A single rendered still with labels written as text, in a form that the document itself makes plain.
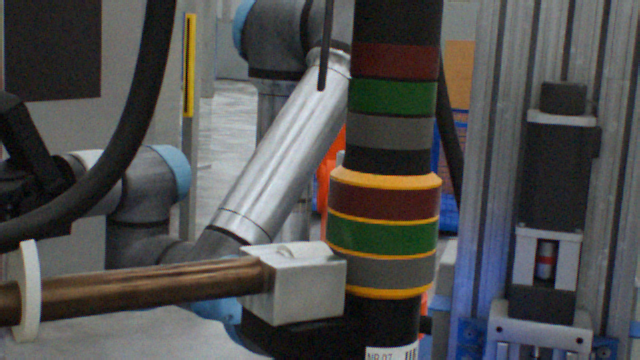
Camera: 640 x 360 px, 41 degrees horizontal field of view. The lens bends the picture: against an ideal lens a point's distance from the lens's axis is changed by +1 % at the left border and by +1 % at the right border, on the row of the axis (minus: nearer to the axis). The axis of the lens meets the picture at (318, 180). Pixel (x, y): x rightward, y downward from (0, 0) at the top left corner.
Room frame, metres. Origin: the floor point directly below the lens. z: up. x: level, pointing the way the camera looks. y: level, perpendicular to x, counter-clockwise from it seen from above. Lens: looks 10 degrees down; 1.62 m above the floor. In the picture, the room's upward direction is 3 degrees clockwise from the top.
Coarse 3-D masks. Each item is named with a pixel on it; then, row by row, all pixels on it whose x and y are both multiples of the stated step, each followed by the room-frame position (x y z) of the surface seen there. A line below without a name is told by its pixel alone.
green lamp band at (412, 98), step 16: (352, 80) 0.32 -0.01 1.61; (368, 80) 0.31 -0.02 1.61; (384, 80) 0.31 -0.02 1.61; (352, 96) 0.32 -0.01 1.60; (368, 96) 0.31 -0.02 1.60; (384, 96) 0.31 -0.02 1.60; (400, 96) 0.31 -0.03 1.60; (416, 96) 0.31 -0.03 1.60; (432, 96) 0.32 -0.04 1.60; (384, 112) 0.31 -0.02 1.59; (400, 112) 0.31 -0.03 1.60; (416, 112) 0.31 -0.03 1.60; (432, 112) 0.32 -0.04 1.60
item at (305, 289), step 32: (288, 256) 0.30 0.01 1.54; (320, 256) 0.30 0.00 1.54; (288, 288) 0.29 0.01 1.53; (320, 288) 0.29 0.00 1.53; (256, 320) 0.31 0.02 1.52; (288, 320) 0.29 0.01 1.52; (320, 320) 0.30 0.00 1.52; (352, 320) 0.30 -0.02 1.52; (288, 352) 0.29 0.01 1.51; (320, 352) 0.29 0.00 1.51; (352, 352) 0.30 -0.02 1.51
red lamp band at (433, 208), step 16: (336, 192) 0.32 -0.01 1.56; (352, 192) 0.31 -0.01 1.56; (368, 192) 0.31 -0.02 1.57; (384, 192) 0.31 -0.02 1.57; (400, 192) 0.31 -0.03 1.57; (416, 192) 0.31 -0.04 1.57; (432, 192) 0.31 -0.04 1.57; (336, 208) 0.32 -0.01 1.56; (352, 208) 0.31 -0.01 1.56; (368, 208) 0.31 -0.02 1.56; (384, 208) 0.31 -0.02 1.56; (400, 208) 0.31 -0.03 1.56; (416, 208) 0.31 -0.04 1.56; (432, 208) 0.31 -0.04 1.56
